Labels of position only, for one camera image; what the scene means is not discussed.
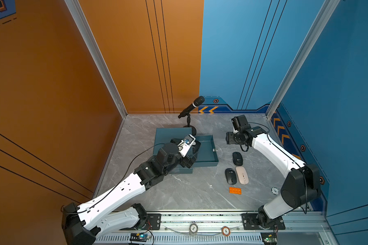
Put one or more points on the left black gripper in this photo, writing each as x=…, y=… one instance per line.
x=187, y=161

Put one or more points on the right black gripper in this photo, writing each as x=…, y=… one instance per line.
x=229, y=138

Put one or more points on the black computer mouse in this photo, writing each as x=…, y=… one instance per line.
x=230, y=175
x=237, y=159

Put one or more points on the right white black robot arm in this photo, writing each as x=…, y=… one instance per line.
x=302, y=181

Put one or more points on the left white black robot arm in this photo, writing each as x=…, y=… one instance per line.
x=83, y=224

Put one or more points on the black microphone stand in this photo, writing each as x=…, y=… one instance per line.
x=188, y=125

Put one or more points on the black microphone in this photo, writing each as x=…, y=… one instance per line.
x=196, y=103

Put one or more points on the orange toy brick plate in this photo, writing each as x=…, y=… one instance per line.
x=235, y=190

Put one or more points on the left green circuit board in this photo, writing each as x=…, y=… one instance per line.
x=139, y=237

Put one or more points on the green circuit board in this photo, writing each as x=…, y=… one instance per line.
x=139, y=237
x=269, y=239

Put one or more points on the right green circuit board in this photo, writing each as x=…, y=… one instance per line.
x=269, y=239

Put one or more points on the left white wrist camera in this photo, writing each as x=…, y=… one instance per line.
x=186, y=144

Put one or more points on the grey round rail sticker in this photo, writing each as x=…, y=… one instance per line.
x=193, y=228

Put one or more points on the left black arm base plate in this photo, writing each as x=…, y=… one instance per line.
x=151, y=222

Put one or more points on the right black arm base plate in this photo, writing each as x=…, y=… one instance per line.
x=260, y=221

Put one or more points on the orange round rail sticker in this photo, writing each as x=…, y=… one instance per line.
x=226, y=231

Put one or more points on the aluminium front rail frame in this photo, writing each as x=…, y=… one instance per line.
x=301, y=229

